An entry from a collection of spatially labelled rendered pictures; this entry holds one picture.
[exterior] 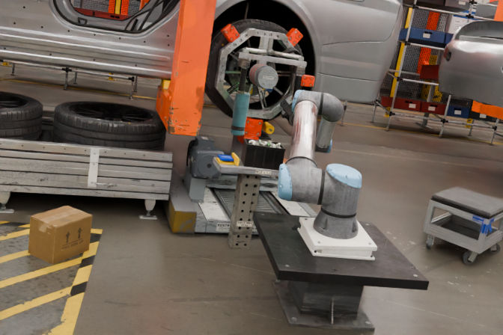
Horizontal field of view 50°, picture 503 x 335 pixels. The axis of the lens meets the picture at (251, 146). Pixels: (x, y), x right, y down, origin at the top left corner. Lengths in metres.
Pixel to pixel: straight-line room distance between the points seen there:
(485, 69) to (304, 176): 3.26
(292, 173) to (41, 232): 1.13
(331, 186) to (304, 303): 0.50
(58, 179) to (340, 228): 1.53
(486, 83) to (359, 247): 3.19
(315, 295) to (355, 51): 1.89
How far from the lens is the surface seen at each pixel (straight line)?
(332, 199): 2.20
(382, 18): 3.75
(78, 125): 3.08
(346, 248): 2.21
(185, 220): 2.92
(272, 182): 3.57
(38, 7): 3.32
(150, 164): 2.98
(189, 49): 2.81
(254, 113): 3.38
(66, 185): 3.00
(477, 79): 5.25
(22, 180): 3.01
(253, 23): 3.40
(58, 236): 2.50
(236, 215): 2.79
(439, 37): 7.86
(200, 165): 3.10
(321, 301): 2.32
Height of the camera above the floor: 1.15
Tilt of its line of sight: 13 degrees down
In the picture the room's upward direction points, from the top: 9 degrees clockwise
